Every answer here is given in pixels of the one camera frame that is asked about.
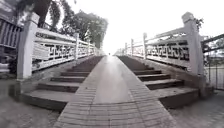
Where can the grey stone steps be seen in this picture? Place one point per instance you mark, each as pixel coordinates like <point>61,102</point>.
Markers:
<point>160,83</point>
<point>63,85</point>

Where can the grey pavement ground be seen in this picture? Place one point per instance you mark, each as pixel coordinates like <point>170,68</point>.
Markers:
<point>20,113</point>

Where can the group of trees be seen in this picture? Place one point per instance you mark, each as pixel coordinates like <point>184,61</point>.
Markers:
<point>86,25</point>

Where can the grey paved ramp path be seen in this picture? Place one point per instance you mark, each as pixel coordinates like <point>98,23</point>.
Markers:
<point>110,83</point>

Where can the dark metal fence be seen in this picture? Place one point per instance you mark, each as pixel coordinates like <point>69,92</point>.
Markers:
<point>213,63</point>

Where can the building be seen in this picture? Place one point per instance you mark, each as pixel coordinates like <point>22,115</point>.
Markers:
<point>8,33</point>

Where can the white carved stone railing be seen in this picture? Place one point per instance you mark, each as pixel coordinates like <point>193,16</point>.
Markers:
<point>50,50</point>
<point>166,50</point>

